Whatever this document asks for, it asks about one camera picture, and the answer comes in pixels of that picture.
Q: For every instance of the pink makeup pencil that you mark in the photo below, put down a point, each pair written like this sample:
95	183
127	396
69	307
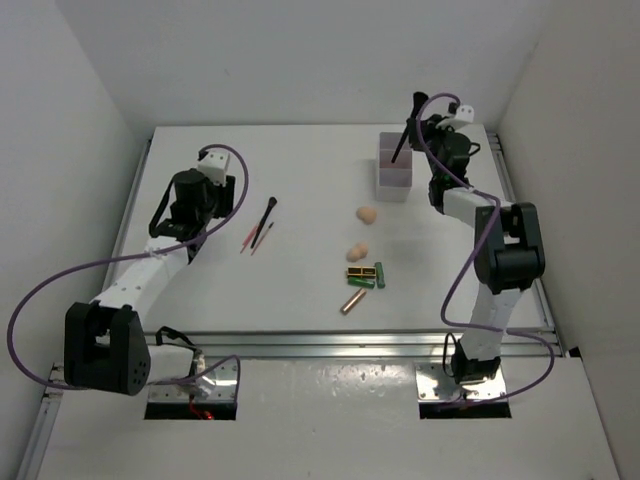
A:
249	238

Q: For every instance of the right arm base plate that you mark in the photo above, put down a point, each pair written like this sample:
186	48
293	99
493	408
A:
434	386

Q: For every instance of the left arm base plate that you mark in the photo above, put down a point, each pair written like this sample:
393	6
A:
218	386

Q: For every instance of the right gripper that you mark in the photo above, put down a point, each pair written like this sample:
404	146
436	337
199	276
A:
429	128

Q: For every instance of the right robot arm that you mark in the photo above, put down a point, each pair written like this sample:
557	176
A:
508	254

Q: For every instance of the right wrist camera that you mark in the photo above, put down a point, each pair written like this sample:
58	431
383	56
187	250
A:
463	116

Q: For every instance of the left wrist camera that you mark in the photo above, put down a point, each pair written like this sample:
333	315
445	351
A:
213	164

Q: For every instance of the lower beige makeup sponge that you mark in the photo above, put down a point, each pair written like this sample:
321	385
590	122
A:
357	252

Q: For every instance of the beige makeup sponge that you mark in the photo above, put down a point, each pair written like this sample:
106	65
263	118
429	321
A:
366	214
357	252

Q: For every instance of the green tube upright side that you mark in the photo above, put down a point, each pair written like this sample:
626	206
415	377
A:
380	276

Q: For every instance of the upper beige makeup sponge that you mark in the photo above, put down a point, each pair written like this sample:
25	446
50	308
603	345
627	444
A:
366	214

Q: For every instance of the black gold lipstick case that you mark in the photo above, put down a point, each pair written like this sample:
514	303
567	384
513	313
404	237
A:
361	272

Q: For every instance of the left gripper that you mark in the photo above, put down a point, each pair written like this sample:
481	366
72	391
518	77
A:
225	196

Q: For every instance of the rose gold lipstick tube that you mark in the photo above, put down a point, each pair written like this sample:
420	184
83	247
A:
353	301

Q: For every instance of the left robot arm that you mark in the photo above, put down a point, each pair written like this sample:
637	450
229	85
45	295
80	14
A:
105	347

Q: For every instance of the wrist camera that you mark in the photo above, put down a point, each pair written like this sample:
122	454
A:
213	164
463	116

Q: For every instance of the green tube lying flat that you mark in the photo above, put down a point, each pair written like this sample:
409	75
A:
361	282

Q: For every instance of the red thin liner brush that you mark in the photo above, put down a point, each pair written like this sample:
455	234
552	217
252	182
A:
262	238

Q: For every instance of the white divided organizer box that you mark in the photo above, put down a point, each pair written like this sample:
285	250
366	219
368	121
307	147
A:
394	168

